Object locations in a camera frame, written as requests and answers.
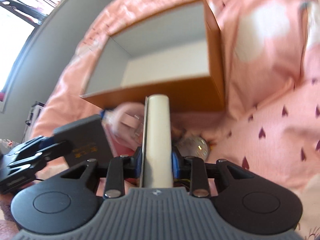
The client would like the white rectangular case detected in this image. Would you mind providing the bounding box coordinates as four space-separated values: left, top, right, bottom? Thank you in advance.
140 94 173 188

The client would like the dark grey small box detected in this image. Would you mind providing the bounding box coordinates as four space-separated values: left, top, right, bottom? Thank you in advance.
53 114 113 167

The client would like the pink fabric pouch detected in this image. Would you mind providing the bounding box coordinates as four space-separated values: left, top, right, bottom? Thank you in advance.
102 102 144 157

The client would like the pink patterned duvet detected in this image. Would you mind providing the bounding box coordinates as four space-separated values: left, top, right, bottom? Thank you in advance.
31 0 319 239

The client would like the orange cardboard box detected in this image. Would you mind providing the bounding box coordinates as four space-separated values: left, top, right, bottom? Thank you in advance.
82 0 225 113

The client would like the window with frame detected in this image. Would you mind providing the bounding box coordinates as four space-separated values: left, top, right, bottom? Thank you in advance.
1 0 62 101

